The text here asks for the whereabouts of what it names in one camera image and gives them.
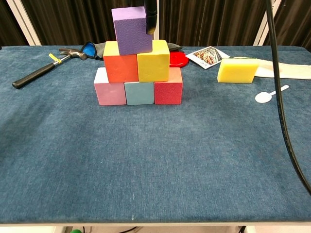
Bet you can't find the blue table cloth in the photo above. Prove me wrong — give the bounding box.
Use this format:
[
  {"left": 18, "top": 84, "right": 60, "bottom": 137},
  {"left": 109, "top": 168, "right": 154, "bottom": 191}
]
[{"left": 0, "top": 45, "right": 311, "bottom": 224}]

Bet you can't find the orange foam cube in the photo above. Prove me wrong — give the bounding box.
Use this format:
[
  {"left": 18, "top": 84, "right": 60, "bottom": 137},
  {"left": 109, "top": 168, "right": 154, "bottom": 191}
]
[{"left": 103, "top": 40, "right": 139, "bottom": 83}]

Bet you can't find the light blue foam cube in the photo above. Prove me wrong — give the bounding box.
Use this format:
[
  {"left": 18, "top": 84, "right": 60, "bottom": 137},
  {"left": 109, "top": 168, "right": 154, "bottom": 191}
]
[{"left": 124, "top": 81, "right": 155, "bottom": 105}]

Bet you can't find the white screen frame post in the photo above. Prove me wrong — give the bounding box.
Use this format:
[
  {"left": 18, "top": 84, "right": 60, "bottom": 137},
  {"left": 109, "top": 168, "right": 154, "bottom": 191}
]
[
  {"left": 152, "top": 0, "right": 161, "bottom": 41},
  {"left": 252, "top": 0, "right": 282, "bottom": 46},
  {"left": 6, "top": 0, "right": 42, "bottom": 46}
]

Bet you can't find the black pleated curtain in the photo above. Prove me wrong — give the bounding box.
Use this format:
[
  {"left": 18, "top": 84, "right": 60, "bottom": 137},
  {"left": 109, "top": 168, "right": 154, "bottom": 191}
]
[
  {"left": 21, "top": 0, "right": 148, "bottom": 46},
  {"left": 0, "top": 0, "right": 31, "bottom": 47},
  {"left": 159, "top": 0, "right": 270, "bottom": 47},
  {"left": 263, "top": 0, "right": 311, "bottom": 47}
]

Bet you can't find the white plastic spoon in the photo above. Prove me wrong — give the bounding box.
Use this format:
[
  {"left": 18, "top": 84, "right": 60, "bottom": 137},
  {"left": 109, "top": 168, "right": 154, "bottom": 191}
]
[{"left": 255, "top": 84, "right": 290, "bottom": 104}]

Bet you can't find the grey and blue cloth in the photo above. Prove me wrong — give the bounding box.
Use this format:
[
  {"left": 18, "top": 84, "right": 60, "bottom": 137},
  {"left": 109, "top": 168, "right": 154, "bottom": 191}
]
[{"left": 81, "top": 41, "right": 182, "bottom": 61}]

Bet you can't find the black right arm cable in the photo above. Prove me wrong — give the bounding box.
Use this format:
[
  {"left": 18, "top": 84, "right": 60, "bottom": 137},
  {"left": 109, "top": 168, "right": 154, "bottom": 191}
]
[{"left": 265, "top": 0, "right": 311, "bottom": 195}]

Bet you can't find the black-handled claw hammer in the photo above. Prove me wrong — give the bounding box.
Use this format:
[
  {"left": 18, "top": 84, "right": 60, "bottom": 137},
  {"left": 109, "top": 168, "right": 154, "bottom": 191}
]
[{"left": 11, "top": 48, "right": 88, "bottom": 89}]

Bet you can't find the yellow sponge block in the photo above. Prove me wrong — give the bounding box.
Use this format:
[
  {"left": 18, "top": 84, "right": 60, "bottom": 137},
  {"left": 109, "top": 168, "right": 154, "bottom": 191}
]
[{"left": 217, "top": 58, "right": 260, "bottom": 84}]

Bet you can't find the pink foam cube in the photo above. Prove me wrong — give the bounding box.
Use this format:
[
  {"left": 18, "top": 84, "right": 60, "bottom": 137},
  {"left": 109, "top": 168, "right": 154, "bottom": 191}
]
[{"left": 93, "top": 67, "right": 128, "bottom": 106}]

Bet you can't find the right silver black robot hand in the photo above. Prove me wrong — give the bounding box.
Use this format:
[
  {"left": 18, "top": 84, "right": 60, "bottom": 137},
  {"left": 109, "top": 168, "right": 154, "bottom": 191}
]
[{"left": 143, "top": 0, "right": 158, "bottom": 35}]

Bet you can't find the red foam cube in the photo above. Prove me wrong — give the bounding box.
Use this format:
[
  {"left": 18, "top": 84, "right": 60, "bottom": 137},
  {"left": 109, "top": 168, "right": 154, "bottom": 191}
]
[{"left": 154, "top": 67, "right": 183, "bottom": 105}]

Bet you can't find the red plastic disc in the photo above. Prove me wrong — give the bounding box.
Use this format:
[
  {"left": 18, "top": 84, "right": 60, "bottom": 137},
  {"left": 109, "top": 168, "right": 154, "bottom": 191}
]
[{"left": 169, "top": 51, "right": 190, "bottom": 68}]

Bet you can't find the white folded towel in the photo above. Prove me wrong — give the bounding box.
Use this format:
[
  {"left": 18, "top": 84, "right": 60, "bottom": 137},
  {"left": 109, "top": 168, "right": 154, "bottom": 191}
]
[{"left": 233, "top": 56, "right": 311, "bottom": 80}]

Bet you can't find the white-bordered photo card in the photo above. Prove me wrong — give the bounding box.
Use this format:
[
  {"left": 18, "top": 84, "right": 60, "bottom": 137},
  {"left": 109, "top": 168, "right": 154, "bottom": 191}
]
[{"left": 185, "top": 46, "right": 230, "bottom": 70}]

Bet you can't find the purple foam cube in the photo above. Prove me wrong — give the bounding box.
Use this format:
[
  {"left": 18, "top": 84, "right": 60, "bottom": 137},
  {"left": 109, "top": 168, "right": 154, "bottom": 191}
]
[{"left": 111, "top": 6, "right": 154, "bottom": 56}]

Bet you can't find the yellow foam cube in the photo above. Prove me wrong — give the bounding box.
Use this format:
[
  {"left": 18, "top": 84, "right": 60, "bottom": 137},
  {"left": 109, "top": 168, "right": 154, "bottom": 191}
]
[{"left": 137, "top": 39, "right": 171, "bottom": 83}]

